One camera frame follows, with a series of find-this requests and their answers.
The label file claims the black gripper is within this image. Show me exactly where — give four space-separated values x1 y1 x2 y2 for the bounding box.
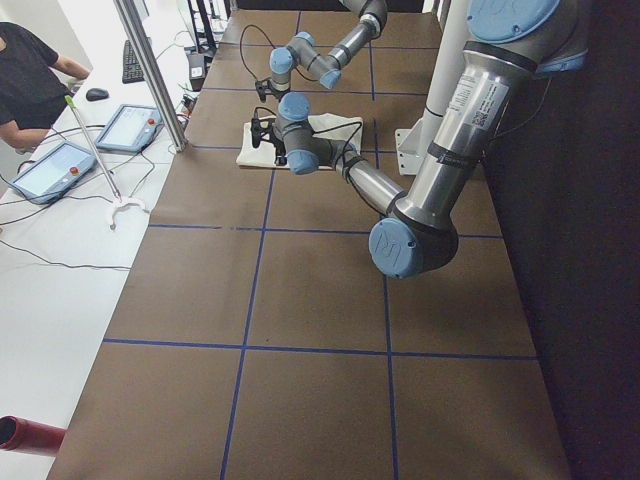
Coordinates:
272 86 291 102
269 130 287 167

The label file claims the cream long sleeve shirt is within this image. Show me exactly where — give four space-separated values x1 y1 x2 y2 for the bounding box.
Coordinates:
236 113 363 175

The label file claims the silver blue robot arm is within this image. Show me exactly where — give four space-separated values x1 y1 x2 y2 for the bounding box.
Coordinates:
257 1 591 279
255 0 388 102

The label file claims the far teach pendant tablet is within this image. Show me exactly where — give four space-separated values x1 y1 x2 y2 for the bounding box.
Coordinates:
95 104 163 154

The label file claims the teach pendant tablet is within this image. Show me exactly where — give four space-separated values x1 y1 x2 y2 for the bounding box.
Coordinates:
9 141 96 204
95 104 163 154

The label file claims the black keyboard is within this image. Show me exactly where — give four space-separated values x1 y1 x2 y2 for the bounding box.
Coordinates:
121 40 144 84

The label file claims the reacher grabber stick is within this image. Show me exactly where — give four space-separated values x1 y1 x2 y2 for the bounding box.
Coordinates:
64 95 148 230

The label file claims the black computer mouse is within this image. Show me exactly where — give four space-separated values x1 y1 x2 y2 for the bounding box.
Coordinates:
85 88 109 102

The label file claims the near teach pendant tablet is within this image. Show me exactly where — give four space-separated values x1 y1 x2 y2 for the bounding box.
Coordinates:
9 141 96 204

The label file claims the person in black shirt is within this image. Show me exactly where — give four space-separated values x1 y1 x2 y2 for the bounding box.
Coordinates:
1 22 90 151

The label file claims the red cylinder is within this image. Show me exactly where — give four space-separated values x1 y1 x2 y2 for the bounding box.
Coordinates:
1 416 66 457

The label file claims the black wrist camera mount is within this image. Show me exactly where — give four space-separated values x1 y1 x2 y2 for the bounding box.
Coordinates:
254 78 273 103

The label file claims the aluminium frame post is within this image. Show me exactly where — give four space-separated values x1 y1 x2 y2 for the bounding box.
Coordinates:
114 0 187 152

